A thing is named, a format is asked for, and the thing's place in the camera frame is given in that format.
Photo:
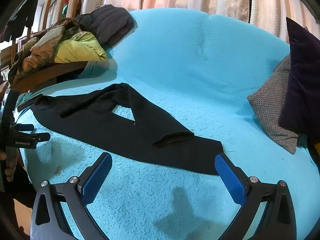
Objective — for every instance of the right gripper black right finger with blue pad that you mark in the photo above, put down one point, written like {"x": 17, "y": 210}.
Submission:
{"x": 278, "y": 220}

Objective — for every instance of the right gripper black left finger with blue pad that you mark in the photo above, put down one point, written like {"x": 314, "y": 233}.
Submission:
{"x": 48, "y": 219}

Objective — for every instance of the black pants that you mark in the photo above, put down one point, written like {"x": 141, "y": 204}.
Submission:
{"x": 120, "y": 120}

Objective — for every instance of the person's left hand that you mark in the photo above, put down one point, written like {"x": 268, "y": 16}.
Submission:
{"x": 11, "y": 163}

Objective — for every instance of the olive brown jacket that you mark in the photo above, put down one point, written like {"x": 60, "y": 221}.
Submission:
{"x": 40, "y": 49}

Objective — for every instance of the dark purple velvet cushion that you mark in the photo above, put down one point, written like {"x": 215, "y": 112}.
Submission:
{"x": 300, "y": 112}

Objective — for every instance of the lime green puffer jacket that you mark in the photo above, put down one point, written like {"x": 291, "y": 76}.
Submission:
{"x": 82, "y": 46}

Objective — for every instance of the dark hanging garment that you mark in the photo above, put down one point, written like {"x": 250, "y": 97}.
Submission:
{"x": 24, "y": 17}

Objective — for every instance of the grey woven cushion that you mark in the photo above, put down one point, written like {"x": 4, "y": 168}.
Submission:
{"x": 267, "y": 103}

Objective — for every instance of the dark quilted puffer jacket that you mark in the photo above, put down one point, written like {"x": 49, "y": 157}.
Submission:
{"x": 108, "y": 24}

